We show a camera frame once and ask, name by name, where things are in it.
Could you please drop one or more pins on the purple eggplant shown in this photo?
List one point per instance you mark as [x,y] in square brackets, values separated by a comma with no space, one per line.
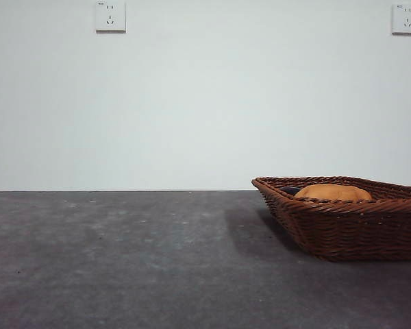
[289,191]

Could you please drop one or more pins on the brown potato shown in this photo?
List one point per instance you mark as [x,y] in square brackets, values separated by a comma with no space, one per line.
[332,192]

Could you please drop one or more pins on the brown wicker basket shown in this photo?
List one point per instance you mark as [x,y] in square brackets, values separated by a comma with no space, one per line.
[346,229]

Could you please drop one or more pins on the white wall socket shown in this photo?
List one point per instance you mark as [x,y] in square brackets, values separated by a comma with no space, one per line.
[406,18]
[110,17]

